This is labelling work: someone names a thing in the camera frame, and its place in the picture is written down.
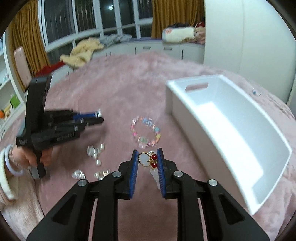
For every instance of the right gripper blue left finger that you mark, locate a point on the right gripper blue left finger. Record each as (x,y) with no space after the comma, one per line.
(125,186)

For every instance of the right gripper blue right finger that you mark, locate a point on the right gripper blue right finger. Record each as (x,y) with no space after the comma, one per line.
(166,169)

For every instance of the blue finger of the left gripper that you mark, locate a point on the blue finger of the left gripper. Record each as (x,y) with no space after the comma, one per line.
(90,121)
(96,114)

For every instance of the gold red white pendant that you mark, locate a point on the gold red white pendant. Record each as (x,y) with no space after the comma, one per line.
(149,160)

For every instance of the silver shell ornament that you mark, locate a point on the silver shell ornament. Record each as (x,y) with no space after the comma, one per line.
(78,175)

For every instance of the left hand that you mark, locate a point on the left hand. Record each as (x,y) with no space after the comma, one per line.
(23,157)

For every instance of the white shelf unit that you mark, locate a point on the white shelf unit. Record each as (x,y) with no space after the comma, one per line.
(12,96)

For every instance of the red cloth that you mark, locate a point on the red cloth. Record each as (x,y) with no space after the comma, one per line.
(47,69)

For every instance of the pink chair back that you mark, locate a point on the pink chair back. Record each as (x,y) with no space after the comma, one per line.
(22,66)

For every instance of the yellow blanket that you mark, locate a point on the yellow blanket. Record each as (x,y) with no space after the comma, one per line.
(82,53)

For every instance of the white rectangular tray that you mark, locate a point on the white rectangular tray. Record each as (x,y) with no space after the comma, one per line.
(237,142)

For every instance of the grey clothes pile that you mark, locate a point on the grey clothes pile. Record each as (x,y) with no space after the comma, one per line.
(110,40)

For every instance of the bay window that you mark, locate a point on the bay window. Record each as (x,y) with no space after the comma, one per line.
(64,23)

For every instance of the mustard curtain left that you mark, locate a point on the mustard curtain left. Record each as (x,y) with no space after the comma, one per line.
(24,31)

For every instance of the mustard curtain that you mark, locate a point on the mustard curtain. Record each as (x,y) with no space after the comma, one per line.
(24,31)
(167,13)

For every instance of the white window seat cabinets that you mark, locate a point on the white window seat cabinets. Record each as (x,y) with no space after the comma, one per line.
(184,51)

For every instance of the white rolled plush pillow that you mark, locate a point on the white rolled plush pillow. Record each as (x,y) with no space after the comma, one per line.
(177,35)

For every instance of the white wardrobe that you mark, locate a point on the white wardrobe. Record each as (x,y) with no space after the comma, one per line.
(251,39)

